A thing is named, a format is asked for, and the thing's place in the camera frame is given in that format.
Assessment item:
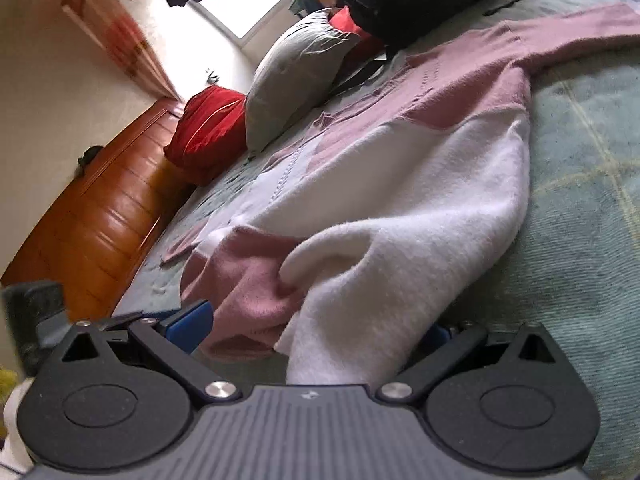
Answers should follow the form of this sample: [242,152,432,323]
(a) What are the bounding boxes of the wooden headboard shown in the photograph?
[1,100,194,321]

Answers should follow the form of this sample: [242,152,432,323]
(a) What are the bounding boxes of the red quilt left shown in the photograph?
[164,84,247,186]

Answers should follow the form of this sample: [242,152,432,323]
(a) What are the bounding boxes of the red quilt right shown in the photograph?
[329,6,384,63]

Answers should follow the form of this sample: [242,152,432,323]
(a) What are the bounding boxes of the pink and white sweater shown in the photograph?
[181,3,639,387]

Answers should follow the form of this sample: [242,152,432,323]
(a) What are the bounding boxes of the grey green pillow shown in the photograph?
[245,9,359,153]

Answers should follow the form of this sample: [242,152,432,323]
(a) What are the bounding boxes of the red plaid curtain left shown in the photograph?
[61,0,180,101]

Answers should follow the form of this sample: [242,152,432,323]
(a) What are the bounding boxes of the green plaid bed blanket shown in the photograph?
[116,0,639,479]

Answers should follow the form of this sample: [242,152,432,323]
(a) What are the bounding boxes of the red quilt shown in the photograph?
[329,6,384,63]
[164,84,247,186]

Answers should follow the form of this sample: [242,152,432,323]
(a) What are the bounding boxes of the white fleece left forearm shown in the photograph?
[0,378,34,480]

